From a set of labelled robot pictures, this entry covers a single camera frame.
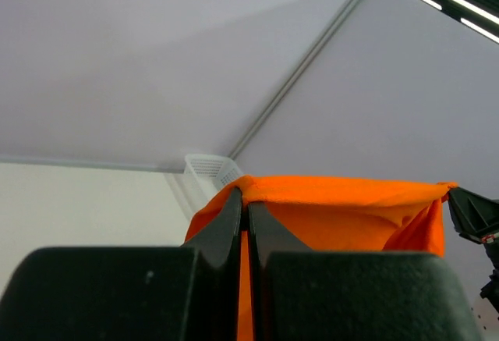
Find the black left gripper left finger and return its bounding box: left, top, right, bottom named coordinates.
left=1, top=189, right=242, bottom=340

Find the white plastic basket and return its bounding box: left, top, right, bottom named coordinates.
left=184, top=154, right=243, bottom=199

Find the orange t shirt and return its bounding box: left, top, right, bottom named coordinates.
left=186, top=176, right=451, bottom=340

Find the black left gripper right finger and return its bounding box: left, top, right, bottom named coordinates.
left=248, top=202, right=482, bottom=340

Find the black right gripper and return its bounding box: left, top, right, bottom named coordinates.
left=448, top=187, right=498, bottom=244

